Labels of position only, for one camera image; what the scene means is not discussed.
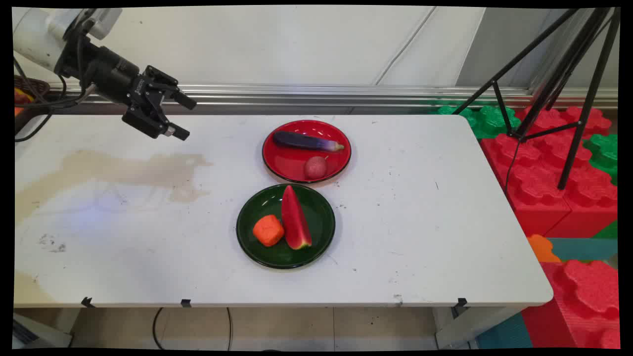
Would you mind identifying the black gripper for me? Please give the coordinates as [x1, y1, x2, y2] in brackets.
[55, 37, 197, 142]

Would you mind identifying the purple toy eggplant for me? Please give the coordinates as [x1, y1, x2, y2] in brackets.
[272, 130, 346, 153]

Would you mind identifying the brown wicker basket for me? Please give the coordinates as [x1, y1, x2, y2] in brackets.
[14, 75, 50, 117]

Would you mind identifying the red round plate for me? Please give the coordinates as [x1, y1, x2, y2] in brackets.
[262, 119, 352, 184]

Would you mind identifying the dark green round plate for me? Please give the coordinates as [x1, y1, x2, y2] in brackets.
[236, 183, 336, 270]

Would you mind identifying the orange toy carrot chunk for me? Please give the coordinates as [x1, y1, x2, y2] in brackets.
[252, 214, 286, 248]

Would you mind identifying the pink toy lychee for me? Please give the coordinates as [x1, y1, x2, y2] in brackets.
[303, 156, 329, 180]

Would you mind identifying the red toy watermelon slice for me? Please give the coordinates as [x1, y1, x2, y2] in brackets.
[280, 184, 314, 251]

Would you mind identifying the green foam building block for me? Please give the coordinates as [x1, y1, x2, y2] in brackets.
[437, 103, 522, 140]
[583, 133, 619, 186]

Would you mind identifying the red foam building block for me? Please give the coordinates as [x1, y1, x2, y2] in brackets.
[480, 133, 573, 238]
[514, 105, 613, 138]
[544, 147, 619, 239]
[521, 259, 622, 350]

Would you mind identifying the white table leg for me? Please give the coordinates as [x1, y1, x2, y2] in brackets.
[434, 307, 521, 350]

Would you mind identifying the orange foam building block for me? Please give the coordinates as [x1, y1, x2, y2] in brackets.
[526, 234, 562, 264]

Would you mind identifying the teal foam building block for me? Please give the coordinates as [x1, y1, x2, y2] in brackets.
[476, 311, 534, 350]
[547, 237, 619, 262]

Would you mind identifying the black tripod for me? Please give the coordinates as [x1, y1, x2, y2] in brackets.
[452, 7, 622, 191]

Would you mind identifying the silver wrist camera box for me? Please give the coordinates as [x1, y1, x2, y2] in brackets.
[85, 7, 123, 41]

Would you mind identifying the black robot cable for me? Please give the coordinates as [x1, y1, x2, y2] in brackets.
[14, 31, 97, 143]

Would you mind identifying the aluminium rail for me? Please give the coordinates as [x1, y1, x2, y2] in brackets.
[49, 83, 619, 110]

